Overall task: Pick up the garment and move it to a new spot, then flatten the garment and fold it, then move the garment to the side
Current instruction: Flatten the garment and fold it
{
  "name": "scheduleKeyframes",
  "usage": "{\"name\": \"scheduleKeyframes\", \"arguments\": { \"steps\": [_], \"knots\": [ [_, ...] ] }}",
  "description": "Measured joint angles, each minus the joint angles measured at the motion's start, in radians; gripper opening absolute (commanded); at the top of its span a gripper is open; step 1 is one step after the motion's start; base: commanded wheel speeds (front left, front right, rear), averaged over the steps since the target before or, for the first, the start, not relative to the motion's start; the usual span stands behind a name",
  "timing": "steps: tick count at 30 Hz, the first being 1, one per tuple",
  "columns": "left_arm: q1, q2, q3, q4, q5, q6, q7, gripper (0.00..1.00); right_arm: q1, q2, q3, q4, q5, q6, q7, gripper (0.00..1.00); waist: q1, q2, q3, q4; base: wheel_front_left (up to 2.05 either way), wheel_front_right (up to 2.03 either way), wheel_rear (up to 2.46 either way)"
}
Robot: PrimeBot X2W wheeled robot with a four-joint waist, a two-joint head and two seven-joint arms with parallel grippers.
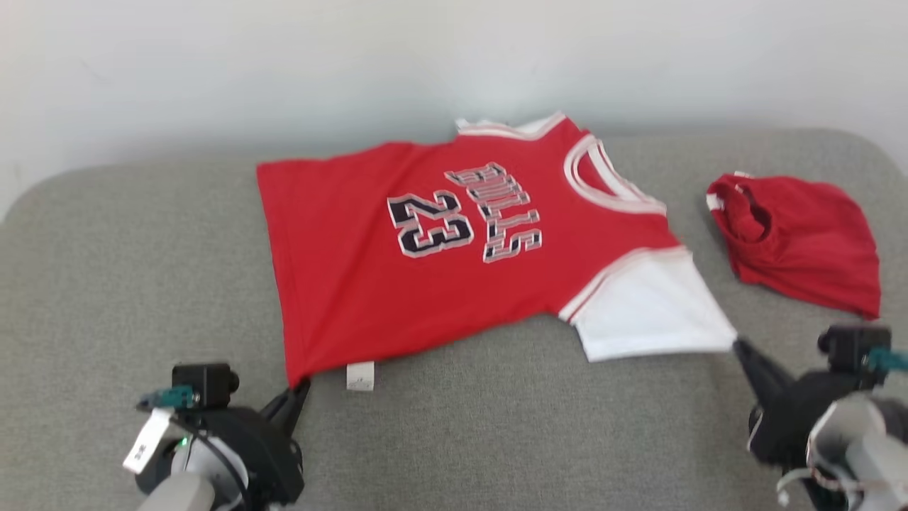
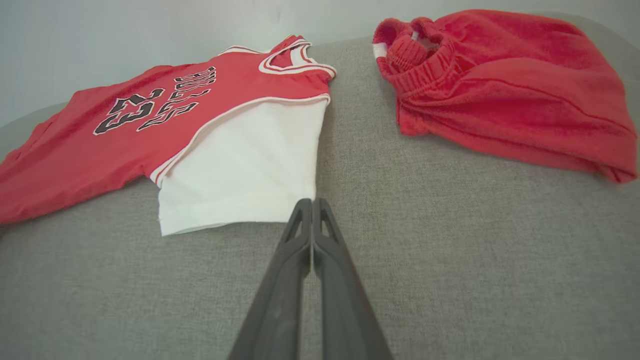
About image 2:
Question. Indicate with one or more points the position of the red white basketball jersey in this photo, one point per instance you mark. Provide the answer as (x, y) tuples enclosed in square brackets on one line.
[(225, 150)]

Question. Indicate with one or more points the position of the grey fabric sofa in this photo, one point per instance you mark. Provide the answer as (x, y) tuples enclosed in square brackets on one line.
[(450, 250)]

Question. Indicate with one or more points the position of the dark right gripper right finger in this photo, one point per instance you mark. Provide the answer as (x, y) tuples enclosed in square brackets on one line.
[(345, 310)]

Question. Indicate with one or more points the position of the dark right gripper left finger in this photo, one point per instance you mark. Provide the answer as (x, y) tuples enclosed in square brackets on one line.
[(280, 300)]

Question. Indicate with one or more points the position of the red shorts with white stripe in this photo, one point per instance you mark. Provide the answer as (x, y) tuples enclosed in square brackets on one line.
[(510, 85)]

